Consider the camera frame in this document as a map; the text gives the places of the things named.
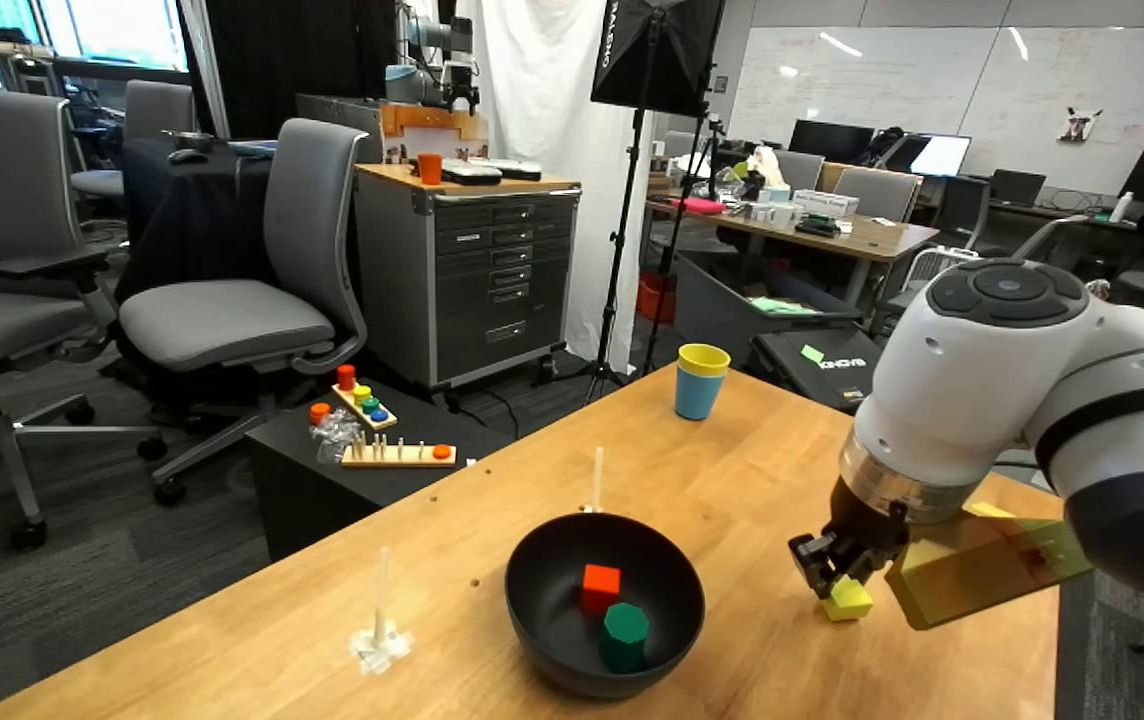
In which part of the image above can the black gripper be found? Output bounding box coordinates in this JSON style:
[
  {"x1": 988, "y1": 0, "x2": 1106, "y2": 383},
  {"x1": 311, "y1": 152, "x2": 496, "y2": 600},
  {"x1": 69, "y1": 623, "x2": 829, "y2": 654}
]
[{"x1": 785, "y1": 476, "x2": 917, "y2": 603}]

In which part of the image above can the yellow cube block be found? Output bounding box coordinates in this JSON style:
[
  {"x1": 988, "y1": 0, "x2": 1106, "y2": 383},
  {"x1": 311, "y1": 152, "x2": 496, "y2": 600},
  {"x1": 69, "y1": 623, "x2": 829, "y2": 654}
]
[{"x1": 819, "y1": 572, "x2": 879, "y2": 630}]

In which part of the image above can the green cylinder block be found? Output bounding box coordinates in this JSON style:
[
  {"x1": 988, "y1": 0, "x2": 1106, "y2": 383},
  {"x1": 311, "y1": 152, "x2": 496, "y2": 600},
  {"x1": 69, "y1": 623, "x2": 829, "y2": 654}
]
[{"x1": 597, "y1": 595, "x2": 654, "y2": 676}]

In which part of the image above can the red cube block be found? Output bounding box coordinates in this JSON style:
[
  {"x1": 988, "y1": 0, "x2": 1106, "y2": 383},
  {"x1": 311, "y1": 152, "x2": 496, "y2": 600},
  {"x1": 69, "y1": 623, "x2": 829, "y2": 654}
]
[{"x1": 574, "y1": 562, "x2": 627, "y2": 619}]

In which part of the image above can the black bowl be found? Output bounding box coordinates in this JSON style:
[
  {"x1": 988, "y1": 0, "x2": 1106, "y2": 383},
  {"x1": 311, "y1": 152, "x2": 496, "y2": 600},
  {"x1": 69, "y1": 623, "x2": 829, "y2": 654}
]
[{"x1": 498, "y1": 507, "x2": 706, "y2": 705}]

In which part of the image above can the yellow tape strip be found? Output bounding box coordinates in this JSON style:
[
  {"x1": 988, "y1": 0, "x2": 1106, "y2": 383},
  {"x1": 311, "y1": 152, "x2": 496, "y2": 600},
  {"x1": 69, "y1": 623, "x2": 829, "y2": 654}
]
[{"x1": 965, "y1": 495, "x2": 1024, "y2": 523}]

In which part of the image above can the black equipment case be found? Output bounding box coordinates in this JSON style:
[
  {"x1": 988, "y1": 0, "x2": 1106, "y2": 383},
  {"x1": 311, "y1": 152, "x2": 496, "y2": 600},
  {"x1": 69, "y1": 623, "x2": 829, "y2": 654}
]
[{"x1": 749, "y1": 324, "x2": 893, "y2": 415}]

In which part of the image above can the blue plastic cup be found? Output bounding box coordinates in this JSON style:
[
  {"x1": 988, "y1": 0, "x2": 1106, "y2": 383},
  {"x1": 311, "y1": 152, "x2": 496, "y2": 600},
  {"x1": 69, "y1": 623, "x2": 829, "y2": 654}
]
[{"x1": 673, "y1": 363, "x2": 730, "y2": 428}]

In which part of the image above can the yellow plastic cup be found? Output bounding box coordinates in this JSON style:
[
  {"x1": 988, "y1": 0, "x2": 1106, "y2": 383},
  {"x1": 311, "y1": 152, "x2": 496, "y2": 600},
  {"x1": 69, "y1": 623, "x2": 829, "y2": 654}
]
[{"x1": 673, "y1": 341, "x2": 737, "y2": 389}]

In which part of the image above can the clear plastic stand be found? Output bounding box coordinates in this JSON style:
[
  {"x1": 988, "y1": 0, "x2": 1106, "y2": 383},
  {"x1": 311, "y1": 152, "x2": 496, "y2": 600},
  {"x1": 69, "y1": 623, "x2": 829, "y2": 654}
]
[
  {"x1": 581, "y1": 444, "x2": 612, "y2": 520},
  {"x1": 344, "y1": 540, "x2": 414, "y2": 682}
]

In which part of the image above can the grey storage bin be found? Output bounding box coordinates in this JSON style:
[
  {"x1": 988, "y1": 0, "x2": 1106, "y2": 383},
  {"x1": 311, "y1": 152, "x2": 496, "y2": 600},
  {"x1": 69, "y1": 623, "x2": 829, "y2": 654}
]
[{"x1": 673, "y1": 252, "x2": 866, "y2": 374}]

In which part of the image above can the cluttered wooden desk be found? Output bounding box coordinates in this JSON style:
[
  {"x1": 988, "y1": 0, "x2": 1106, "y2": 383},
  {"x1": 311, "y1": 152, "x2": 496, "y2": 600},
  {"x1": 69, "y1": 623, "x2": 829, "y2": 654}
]
[{"x1": 649, "y1": 195, "x2": 943, "y2": 311}]

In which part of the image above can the black light stand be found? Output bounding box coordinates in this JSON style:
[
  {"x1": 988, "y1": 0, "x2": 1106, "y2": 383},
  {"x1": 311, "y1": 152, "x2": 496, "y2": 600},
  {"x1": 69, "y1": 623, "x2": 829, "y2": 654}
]
[{"x1": 592, "y1": 20, "x2": 667, "y2": 391}]

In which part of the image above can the black computer monitor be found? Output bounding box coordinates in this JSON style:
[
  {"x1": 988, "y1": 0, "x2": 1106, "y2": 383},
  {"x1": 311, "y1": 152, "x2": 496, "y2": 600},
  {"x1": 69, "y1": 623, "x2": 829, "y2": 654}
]
[{"x1": 788, "y1": 115, "x2": 875, "y2": 170}]

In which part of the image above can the wooden toy board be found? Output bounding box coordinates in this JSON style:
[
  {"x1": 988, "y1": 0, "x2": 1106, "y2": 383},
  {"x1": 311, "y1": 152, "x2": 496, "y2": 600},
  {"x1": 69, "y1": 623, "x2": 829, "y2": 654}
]
[{"x1": 334, "y1": 431, "x2": 465, "y2": 476}]

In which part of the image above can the grey metal drawer cabinet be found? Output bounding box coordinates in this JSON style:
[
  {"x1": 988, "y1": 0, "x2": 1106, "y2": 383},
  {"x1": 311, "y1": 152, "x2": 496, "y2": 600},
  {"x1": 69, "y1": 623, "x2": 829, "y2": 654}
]
[{"x1": 353, "y1": 161, "x2": 589, "y2": 398}]

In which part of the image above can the colourful peg toy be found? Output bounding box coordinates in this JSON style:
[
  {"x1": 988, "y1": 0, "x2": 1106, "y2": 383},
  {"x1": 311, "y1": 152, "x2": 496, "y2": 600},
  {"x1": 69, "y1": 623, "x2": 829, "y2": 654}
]
[{"x1": 328, "y1": 361, "x2": 398, "y2": 438}]

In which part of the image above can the white curtain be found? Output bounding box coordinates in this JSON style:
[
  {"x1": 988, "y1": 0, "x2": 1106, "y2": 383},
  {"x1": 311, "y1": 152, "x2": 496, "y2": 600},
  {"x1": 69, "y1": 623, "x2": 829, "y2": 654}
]
[{"x1": 469, "y1": 0, "x2": 663, "y2": 381}]

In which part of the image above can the black low table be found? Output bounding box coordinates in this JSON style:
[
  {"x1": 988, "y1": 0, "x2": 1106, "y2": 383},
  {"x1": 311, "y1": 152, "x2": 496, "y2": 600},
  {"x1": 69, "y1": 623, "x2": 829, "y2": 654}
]
[{"x1": 245, "y1": 389, "x2": 525, "y2": 564}]

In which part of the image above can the orange capped clear bottle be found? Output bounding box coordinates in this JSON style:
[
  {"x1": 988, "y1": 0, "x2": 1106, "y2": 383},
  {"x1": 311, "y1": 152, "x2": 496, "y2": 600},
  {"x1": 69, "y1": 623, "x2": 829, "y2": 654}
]
[{"x1": 304, "y1": 398, "x2": 362, "y2": 469}]

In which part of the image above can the white flat device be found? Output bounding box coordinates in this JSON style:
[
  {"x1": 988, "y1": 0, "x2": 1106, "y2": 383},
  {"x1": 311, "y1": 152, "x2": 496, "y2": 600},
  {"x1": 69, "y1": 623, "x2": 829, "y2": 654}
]
[{"x1": 438, "y1": 156, "x2": 506, "y2": 188}]

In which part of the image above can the black softbox light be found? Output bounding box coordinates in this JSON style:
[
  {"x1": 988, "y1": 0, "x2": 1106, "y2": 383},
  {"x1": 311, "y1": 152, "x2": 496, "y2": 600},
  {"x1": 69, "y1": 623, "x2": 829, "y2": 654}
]
[{"x1": 589, "y1": 0, "x2": 730, "y2": 122}]

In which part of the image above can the orange labelled box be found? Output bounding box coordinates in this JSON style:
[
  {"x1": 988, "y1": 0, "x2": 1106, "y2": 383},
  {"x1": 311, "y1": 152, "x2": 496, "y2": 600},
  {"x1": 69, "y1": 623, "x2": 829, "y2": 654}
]
[{"x1": 374, "y1": 102, "x2": 492, "y2": 165}]

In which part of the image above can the black cloth covered table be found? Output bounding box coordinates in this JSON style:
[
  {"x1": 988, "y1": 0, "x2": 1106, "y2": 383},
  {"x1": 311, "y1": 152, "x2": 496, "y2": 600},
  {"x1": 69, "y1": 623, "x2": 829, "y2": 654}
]
[{"x1": 117, "y1": 133, "x2": 282, "y2": 308}]

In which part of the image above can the black curtain panel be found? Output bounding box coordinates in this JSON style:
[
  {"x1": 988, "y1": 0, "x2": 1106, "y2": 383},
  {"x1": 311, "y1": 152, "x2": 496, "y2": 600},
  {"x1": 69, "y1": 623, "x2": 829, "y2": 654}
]
[{"x1": 202, "y1": 0, "x2": 402, "y2": 144}]

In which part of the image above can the bright window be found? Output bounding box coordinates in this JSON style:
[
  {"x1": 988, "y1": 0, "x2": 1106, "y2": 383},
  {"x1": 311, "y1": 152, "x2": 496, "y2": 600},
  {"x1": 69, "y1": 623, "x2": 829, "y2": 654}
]
[{"x1": 0, "y1": 0, "x2": 197, "y2": 82}]

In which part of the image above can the yellowish wrist camera box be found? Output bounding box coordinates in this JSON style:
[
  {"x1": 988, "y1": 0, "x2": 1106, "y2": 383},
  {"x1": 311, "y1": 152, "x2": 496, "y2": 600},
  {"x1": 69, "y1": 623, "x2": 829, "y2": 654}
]
[{"x1": 883, "y1": 507, "x2": 1100, "y2": 636}]

